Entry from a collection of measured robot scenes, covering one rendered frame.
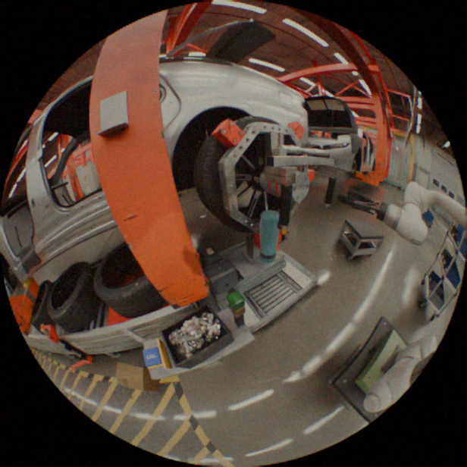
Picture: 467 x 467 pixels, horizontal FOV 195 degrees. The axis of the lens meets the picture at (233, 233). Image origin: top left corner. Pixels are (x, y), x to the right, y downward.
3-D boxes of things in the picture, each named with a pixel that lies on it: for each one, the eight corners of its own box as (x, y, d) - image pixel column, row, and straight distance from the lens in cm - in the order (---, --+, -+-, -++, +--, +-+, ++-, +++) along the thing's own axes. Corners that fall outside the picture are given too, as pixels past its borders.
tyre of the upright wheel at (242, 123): (177, 136, 81) (212, 234, 97) (184, 125, 58) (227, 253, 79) (271, 121, 113) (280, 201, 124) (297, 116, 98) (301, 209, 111)
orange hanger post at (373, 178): (355, 178, 436) (355, 92, 477) (378, 186, 426) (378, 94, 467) (354, 178, 421) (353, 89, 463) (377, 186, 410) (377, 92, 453)
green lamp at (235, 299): (238, 296, 43) (237, 289, 40) (246, 305, 42) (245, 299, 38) (227, 302, 43) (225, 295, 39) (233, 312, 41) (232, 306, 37)
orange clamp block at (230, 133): (236, 136, 64) (220, 122, 62) (246, 133, 57) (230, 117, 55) (227, 148, 61) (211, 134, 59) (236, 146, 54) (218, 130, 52)
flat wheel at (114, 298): (164, 244, 145) (155, 224, 135) (199, 281, 95) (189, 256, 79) (108, 277, 152) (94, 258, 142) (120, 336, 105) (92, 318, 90)
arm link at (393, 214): (393, 226, 74) (383, 220, 74) (400, 206, 72) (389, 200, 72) (393, 233, 65) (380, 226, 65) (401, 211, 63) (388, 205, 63)
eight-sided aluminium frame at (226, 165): (295, 212, 102) (299, 131, 94) (302, 216, 99) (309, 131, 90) (227, 239, 71) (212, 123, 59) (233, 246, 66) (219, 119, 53)
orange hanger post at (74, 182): (92, 215, 376) (71, 117, 423) (89, 218, 360) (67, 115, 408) (86, 218, 386) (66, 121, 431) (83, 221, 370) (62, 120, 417)
